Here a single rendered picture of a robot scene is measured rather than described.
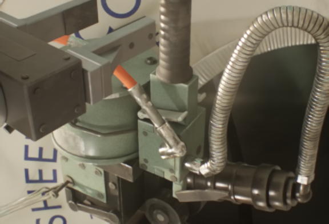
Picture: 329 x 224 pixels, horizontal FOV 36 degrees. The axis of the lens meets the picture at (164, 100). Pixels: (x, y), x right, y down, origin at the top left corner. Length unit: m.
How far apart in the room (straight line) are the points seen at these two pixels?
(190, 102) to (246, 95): 1.07
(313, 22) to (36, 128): 0.27
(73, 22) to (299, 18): 0.21
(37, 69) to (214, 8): 0.41
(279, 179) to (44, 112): 0.37
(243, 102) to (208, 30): 0.89
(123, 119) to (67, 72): 0.25
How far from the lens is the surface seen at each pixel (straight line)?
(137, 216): 0.78
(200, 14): 0.73
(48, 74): 0.36
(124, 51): 0.43
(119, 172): 0.66
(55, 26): 0.48
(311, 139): 0.58
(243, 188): 0.67
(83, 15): 0.50
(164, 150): 0.58
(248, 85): 1.69
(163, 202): 0.70
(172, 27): 0.54
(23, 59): 0.38
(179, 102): 0.58
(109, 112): 0.60
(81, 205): 0.75
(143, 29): 0.44
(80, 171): 0.71
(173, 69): 0.56
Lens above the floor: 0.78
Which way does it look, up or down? 10 degrees up
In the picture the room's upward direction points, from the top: 114 degrees counter-clockwise
